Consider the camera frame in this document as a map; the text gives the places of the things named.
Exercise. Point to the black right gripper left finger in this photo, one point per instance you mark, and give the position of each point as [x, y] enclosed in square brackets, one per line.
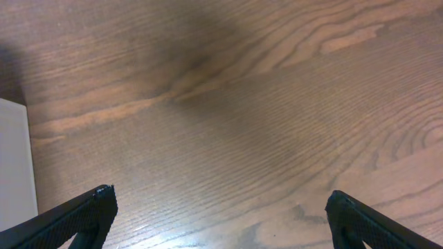
[86, 220]

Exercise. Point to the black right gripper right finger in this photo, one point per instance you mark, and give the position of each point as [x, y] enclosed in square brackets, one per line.
[354, 225]

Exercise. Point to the white cardboard box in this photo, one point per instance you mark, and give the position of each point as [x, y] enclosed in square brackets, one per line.
[18, 194]

